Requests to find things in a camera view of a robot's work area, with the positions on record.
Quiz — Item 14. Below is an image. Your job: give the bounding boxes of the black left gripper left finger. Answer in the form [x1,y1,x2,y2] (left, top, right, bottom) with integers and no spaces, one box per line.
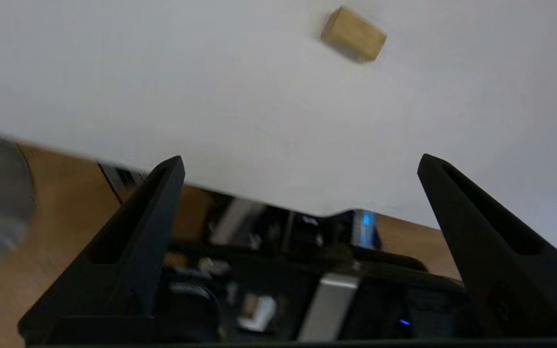
[17,155,186,345]

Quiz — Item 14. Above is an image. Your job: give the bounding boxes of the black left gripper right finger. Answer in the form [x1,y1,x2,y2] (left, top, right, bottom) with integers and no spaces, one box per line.
[417,153,557,340]

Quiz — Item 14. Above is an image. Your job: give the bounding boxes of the arched wooden building block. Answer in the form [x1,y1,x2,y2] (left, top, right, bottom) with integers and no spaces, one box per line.
[321,5,388,63]

